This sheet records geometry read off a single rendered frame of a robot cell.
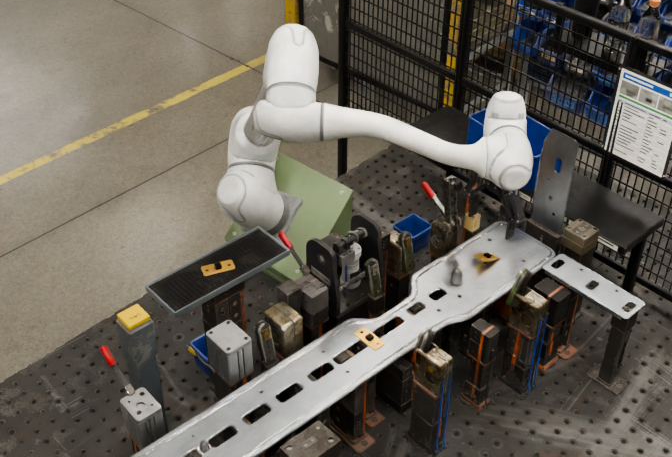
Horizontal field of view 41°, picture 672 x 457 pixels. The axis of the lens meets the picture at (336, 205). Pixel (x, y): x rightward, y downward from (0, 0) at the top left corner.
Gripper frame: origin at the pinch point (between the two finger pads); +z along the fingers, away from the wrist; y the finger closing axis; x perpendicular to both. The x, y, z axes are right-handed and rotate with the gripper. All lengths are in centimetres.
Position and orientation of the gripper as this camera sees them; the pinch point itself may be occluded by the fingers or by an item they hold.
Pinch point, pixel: (491, 222)
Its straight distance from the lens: 255.7
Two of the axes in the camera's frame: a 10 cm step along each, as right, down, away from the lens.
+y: 6.7, 4.5, -5.9
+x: 7.5, -4.0, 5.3
